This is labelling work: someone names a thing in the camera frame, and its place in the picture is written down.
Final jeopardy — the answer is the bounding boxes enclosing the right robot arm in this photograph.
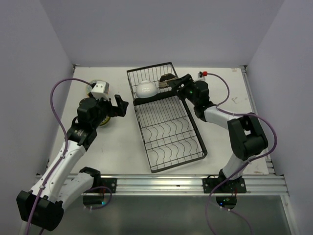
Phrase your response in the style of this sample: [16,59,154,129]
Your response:
[165,74,268,192]

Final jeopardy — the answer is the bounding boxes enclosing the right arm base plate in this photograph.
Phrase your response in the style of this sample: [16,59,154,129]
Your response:
[202,175,247,194]

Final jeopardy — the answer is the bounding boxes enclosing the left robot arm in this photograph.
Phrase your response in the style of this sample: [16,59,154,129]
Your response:
[16,95,129,231]

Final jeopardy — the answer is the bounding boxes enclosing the dark patterned bowl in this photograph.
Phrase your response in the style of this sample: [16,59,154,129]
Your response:
[158,73,177,89]

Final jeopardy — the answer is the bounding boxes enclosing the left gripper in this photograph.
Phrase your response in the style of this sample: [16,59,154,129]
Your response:
[89,92,127,129]

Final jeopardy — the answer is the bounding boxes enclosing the white bowl yellow sun dots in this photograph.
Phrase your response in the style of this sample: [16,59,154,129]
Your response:
[85,80,96,95]

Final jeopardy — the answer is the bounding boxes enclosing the black wire dish rack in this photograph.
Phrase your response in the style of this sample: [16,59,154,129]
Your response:
[127,62,207,173]

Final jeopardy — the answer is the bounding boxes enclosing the white ceramic bowl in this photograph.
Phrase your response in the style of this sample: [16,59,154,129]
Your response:
[135,80,157,98]

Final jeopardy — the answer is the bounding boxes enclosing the aluminium mounting rail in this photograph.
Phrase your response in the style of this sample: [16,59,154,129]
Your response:
[101,174,289,196]

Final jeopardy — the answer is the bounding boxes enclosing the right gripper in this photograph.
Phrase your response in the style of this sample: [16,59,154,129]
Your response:
[167,73,199,106]

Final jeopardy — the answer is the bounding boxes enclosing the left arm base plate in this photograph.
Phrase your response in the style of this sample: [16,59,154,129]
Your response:
[100,177,117,193]

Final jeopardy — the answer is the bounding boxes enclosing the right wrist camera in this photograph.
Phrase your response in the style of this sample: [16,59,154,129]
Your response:
[198,71,208,81]

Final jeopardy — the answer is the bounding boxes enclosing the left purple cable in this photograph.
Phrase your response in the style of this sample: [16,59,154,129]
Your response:
[25,78,113,235]

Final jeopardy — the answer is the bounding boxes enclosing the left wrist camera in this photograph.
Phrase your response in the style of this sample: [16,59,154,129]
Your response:
[91,80,109,101]

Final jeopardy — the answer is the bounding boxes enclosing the lime yellow bowl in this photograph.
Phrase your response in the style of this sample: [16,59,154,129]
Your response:
[99,117,111,127]

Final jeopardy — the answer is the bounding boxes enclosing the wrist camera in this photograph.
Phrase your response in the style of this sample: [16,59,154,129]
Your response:
[91,80,109,101]
[198,71,208,81]

